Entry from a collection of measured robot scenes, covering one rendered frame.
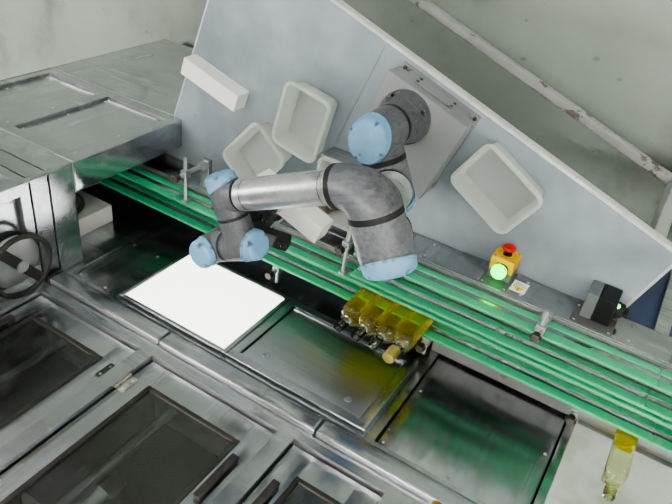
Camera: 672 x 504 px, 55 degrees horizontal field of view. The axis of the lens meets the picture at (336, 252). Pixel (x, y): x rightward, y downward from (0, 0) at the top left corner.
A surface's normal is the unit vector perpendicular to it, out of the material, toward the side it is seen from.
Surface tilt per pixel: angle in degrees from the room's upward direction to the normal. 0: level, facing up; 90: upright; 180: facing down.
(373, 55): 0
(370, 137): 7
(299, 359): 90
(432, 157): 1
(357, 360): 90
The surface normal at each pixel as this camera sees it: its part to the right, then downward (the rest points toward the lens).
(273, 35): -0.52, 0.42
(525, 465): 0.12, -0.83
